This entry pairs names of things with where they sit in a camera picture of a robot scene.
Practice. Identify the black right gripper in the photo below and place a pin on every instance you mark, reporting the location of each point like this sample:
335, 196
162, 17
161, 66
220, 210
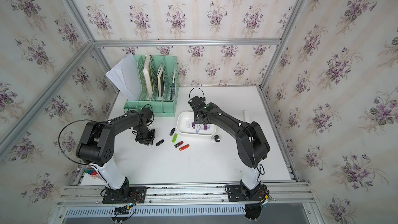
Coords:
195, 121

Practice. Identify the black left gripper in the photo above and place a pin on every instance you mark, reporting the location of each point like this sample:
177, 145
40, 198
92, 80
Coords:
150, 139

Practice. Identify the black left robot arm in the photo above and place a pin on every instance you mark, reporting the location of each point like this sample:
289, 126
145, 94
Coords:
97, 143

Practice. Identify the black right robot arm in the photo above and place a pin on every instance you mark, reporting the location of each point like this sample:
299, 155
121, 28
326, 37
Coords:
252, 145

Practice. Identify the black oblong usb drive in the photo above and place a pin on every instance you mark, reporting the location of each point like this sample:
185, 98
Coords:
159, 143

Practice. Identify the white storage box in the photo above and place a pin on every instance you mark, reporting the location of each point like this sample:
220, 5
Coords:
183, 130

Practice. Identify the green usb drive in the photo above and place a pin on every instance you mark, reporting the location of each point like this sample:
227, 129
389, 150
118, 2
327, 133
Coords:
174, 138

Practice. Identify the red black swivel usb drive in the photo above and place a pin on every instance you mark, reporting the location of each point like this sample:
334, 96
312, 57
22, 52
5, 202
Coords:
178, 144

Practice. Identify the red translucent usb drive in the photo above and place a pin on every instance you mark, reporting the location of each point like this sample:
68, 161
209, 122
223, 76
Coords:
184, 147

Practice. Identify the dark pen in organizer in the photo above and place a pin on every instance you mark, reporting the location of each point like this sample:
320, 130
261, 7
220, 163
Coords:
172, 89

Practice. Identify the white eraser stick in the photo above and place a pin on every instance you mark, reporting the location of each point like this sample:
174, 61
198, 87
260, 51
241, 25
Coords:
246, 116

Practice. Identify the green desk file organizer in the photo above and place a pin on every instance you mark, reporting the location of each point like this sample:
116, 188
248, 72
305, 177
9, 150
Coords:
161, 107

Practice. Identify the beige notebook in organizer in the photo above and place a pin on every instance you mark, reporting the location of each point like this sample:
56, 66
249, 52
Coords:
160, 82

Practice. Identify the white paper stack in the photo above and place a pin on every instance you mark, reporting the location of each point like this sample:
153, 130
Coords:
125, 76

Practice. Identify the white book in organizer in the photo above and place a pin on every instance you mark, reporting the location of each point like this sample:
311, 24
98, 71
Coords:
147, 76

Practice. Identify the pink pen cup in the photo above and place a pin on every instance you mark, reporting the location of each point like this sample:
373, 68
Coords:
92, 174

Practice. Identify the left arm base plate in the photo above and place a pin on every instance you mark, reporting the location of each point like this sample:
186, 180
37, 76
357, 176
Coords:
133, 194

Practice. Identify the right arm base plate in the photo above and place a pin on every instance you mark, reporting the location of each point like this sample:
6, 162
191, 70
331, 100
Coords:
240, 193

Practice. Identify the aluminium frame rail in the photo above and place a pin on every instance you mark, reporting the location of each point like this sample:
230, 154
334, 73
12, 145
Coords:
188, 42

